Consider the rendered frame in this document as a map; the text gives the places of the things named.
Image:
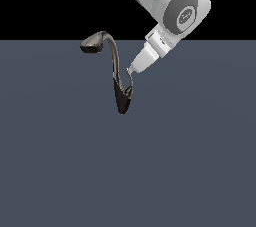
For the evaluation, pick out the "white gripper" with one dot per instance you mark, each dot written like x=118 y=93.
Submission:
x=160 y=41

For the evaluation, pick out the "dark metal faucet spout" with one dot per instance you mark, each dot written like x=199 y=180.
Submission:
x=115 y=58

